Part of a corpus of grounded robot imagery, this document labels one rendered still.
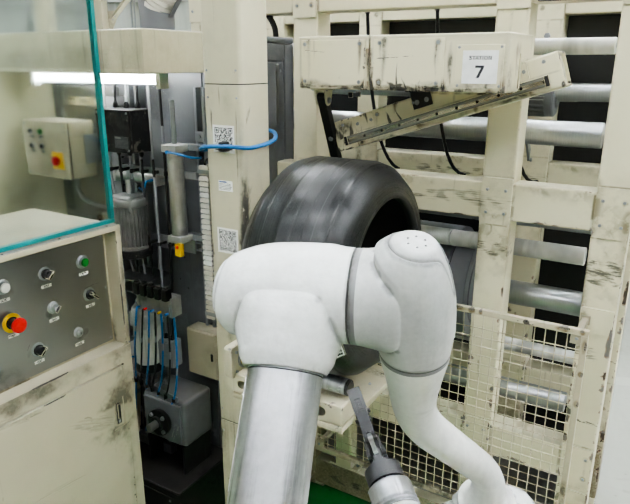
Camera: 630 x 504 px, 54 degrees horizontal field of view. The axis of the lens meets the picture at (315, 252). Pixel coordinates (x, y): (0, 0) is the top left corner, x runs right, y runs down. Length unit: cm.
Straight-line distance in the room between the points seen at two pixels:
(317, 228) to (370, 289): 66
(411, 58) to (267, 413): 116
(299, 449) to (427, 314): 23
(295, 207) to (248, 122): 34
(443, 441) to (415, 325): 27
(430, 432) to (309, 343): 28
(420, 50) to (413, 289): 104
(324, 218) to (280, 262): 63
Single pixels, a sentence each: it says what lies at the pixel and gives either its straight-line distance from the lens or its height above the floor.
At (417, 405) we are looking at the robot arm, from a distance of 91.
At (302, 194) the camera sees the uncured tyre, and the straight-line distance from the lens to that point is 148.
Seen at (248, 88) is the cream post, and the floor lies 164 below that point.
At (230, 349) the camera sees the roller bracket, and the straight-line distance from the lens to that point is 175.
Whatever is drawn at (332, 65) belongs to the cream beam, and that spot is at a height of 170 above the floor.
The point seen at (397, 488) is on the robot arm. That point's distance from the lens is 125.
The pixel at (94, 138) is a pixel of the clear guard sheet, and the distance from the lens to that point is 180.
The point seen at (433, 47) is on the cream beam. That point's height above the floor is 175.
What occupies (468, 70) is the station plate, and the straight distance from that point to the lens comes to 166.
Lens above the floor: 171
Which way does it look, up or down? 17 degrees down
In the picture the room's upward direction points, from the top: straight up
